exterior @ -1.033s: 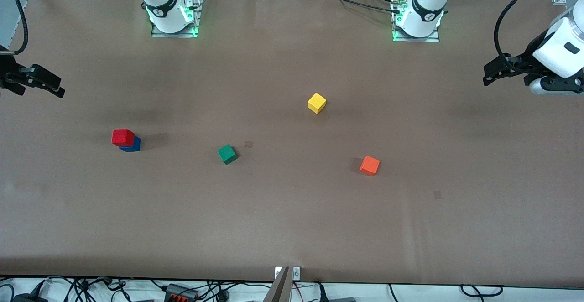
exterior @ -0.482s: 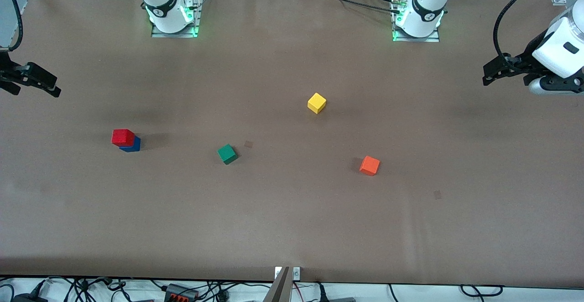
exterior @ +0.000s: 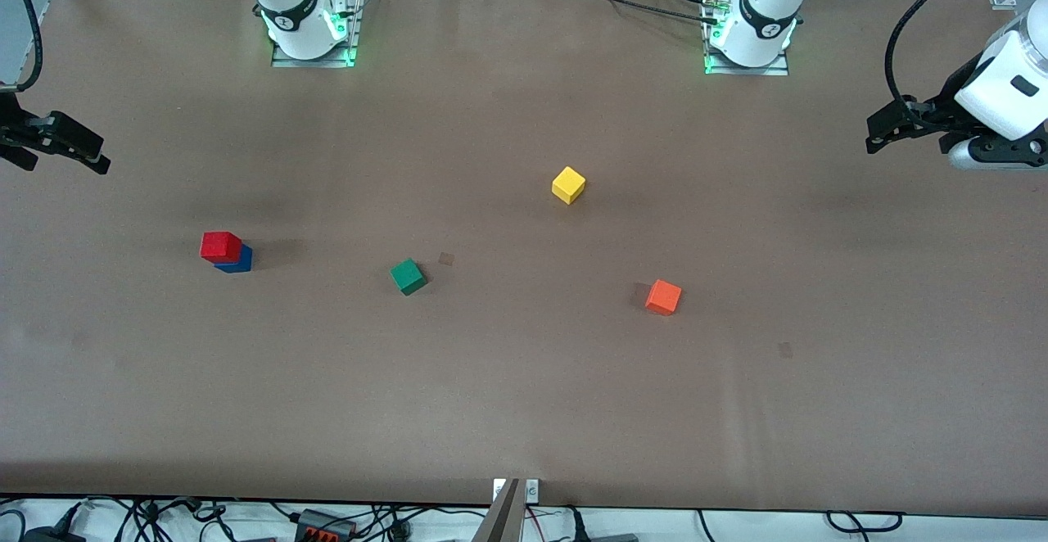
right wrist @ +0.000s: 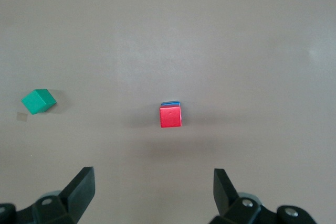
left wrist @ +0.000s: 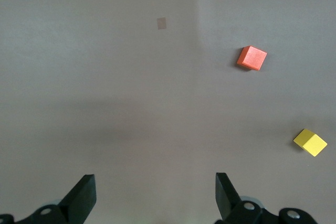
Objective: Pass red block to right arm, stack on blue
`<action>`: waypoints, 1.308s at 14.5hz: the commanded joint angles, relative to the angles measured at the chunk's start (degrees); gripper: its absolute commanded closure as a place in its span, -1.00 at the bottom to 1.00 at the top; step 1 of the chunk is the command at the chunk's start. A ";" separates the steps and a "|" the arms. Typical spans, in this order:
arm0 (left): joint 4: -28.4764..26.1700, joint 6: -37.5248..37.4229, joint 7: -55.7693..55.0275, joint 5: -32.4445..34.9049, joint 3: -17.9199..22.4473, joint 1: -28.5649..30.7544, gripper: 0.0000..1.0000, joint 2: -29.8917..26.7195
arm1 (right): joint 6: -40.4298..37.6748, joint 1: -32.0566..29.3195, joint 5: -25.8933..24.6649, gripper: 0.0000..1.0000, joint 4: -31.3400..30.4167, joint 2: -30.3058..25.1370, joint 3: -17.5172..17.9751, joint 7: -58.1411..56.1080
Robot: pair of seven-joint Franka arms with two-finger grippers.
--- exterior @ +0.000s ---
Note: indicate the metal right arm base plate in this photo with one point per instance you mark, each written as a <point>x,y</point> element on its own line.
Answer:
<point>315,62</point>

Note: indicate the small white mounting bracket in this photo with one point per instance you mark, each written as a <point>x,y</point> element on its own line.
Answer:
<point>532,490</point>
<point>497,489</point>

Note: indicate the grey metal camera stand bar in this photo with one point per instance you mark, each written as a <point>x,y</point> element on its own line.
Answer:
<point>501,517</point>

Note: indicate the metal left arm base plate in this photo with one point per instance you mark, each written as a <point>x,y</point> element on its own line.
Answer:
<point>770,70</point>

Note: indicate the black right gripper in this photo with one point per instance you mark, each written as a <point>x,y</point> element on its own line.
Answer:
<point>11,128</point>

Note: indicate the orange cube block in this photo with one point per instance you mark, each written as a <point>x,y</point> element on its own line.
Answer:
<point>663,297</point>

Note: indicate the yellow cube block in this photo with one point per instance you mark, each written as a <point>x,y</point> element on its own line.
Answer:
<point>568,185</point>

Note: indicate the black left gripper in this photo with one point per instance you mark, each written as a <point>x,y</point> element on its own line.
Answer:
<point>950,105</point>

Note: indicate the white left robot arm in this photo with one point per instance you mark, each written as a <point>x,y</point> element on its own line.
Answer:
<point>761,18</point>

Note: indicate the red cube block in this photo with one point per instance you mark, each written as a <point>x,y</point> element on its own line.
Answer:
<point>221,246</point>

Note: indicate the blue cube block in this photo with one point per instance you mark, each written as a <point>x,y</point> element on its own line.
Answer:
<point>243,262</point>

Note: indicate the black connector box orange levers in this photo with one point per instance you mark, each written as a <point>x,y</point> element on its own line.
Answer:
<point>323,523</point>

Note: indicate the black power adapter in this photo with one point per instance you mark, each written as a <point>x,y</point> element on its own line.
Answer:
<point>53,535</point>

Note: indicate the green cube block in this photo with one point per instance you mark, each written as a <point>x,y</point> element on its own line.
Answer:
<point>408,277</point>

